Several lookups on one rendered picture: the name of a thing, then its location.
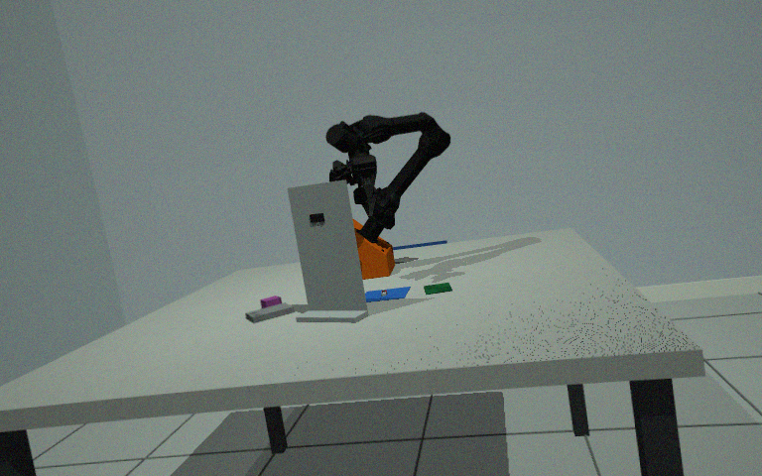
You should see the green flat rectangle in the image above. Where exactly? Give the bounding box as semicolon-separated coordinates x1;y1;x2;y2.
424;283;452;295

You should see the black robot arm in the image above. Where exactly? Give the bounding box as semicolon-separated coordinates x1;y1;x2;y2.
326;113;450;243

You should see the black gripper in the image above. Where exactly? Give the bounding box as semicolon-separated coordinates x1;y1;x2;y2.
349;153;377;217

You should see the small purple block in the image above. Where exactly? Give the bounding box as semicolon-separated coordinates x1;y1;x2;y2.
261;296;282;308

